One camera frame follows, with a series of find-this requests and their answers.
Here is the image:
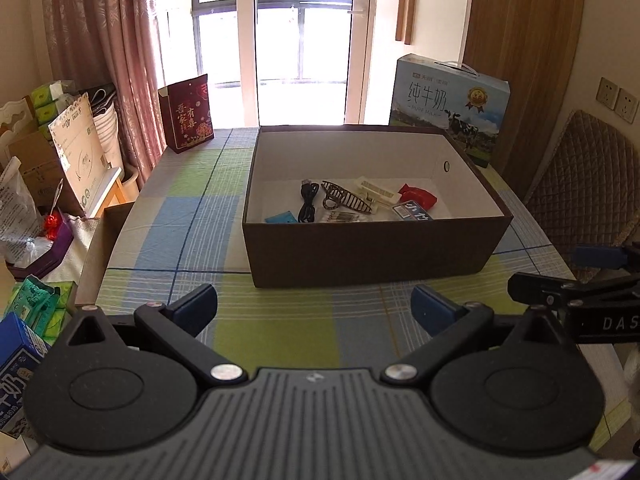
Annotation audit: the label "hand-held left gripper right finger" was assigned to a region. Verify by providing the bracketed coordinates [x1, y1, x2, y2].
[381, 284, 576, 388]

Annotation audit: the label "red foil packet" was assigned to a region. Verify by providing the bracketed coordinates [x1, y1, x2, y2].
[397, 183, 439, 210]

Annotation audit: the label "blue white floss box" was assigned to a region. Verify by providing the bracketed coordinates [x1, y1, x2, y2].
[391, 201, 435, 221]

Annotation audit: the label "translucent plastic bag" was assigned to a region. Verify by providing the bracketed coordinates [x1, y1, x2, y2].
[0, 156, 44, 267]

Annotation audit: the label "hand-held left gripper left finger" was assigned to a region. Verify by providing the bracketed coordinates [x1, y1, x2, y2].
[50, 284, 249, 388]

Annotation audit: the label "checked tablecloth covered desktop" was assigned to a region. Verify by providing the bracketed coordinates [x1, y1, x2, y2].
[90, 126, 633, 453]

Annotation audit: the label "leopard print hair claw clip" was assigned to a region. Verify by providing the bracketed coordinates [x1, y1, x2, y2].
[320, 179, 374, 215]

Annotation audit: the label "cream hair clip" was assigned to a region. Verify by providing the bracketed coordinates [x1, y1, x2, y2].
[353, 175, 401, 209]

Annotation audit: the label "black usb cable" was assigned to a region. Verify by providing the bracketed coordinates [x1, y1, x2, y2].
[297, 178, 321, 224]

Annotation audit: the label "purple box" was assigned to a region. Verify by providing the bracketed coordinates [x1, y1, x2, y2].
[27, 219, 77, 277]

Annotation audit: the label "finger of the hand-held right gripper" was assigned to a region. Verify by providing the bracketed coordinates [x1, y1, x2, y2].
[572, 242, 640, 268]
[507, 272, 640, 311]

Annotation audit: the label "dark blue milk carton case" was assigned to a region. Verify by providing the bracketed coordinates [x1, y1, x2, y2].
[0, 311, 52, 437]

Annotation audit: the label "bag of cotton swabs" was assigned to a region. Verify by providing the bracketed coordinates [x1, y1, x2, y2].
[320, 209, 362, 224]

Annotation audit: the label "plain brown cardboard carton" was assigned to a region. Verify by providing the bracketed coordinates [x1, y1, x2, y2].
[7, 129, 84, 217]

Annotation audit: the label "chair with quilted brown cover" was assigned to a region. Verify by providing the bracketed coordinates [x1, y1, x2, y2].
[522, 108, 640, 282]

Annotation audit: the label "brown cardboard box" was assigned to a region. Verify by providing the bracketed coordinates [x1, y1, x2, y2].
[242, 125, 515, 290]

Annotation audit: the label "stack of green tissue packs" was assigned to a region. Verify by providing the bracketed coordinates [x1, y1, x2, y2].
[29, 79, 77, 127]

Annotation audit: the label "glass balcony door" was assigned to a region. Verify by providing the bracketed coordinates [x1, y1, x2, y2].
[189, 0, 377, 129]

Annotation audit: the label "wooden wall slats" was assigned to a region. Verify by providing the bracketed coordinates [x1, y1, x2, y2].
[394, 0, 417, 46]

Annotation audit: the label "wooden door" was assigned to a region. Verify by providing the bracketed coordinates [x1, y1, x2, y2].
[459, 0, 587, 197]

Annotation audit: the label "pink curtain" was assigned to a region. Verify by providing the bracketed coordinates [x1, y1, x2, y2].
[34, 0, 167, 187]

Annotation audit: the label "brown wooden stool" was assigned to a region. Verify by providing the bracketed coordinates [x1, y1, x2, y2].
[74, 167, 139, 307]

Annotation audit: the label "white printed cardboard carton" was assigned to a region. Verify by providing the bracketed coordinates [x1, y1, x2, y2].
[47, 92, 124, 217]

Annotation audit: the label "light blue milk carton case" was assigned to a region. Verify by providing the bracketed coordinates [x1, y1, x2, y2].
[388, 53, 511, 169]

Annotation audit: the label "red tassel ornament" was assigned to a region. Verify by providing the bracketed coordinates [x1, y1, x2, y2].
[42, 177, 66, 242]

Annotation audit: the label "green tissue packs on floor pile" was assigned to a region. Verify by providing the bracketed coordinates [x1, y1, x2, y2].
[7, 274, 79, 347]

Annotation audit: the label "white paper bags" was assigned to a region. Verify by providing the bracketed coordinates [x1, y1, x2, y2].
[77, 82, 124, 172]

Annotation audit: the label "red gift bag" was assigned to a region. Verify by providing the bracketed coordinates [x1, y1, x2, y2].
[157, 73, 215, 155]

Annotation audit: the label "beige wall socket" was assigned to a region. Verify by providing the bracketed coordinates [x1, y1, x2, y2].
[613, 87, 640, 124]
[595, 76, 621, 110]

